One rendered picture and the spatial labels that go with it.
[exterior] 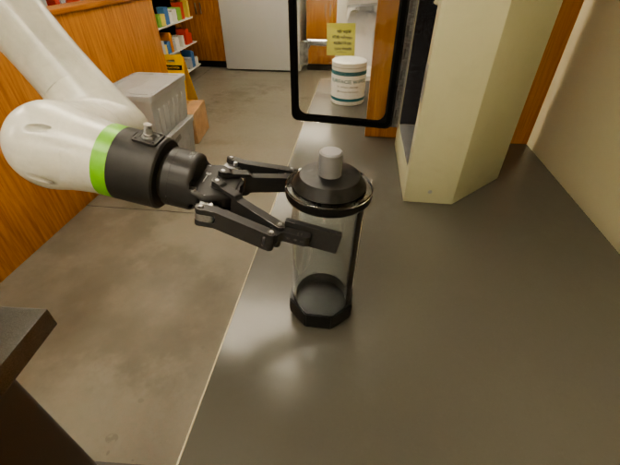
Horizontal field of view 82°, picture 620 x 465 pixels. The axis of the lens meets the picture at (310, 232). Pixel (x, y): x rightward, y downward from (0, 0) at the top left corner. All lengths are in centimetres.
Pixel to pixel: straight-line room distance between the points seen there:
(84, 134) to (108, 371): 143
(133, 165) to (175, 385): 131
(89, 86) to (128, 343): 141
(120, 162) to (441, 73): 56
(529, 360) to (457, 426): 16
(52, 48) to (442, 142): 68
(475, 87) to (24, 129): 70
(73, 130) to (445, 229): 66
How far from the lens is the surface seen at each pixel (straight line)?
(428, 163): 82
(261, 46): 587
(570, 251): 86
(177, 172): 45
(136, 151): 47
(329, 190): 40
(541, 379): 61
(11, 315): 75
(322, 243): 43
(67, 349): 200
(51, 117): 52
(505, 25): 76
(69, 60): 66
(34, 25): 68
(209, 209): 42
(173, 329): 185
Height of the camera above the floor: 139
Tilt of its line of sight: 38 degrees down
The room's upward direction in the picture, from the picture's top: straight up
